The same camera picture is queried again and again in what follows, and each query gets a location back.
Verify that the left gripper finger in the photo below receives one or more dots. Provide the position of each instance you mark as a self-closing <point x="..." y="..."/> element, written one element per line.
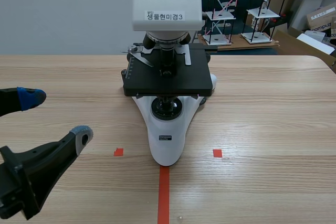
<point x="23" y="99"/>

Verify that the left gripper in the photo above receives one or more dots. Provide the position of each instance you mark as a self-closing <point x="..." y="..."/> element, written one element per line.
<point x="8" y="195"/>

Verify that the white and black microscope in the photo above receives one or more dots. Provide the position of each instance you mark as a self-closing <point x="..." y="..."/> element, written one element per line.
<point x="168" y="85"/>

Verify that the wooden board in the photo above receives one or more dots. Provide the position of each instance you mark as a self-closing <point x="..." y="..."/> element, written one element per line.
<point x="236" y="47"/>

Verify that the tiered model with coloured straws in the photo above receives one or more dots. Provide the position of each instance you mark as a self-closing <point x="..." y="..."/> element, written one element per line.
<point x="219" y="15"/>

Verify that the tiered model with black rods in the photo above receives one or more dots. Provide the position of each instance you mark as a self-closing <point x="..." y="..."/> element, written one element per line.
<point x="258" y="12"/>

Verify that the large open cardboard box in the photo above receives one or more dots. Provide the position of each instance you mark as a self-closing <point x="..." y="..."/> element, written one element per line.
<point x="288" y="41"/>

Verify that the small brown cardboard box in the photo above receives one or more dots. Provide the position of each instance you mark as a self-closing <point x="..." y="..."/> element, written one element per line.
<point x="320" y="17"/>

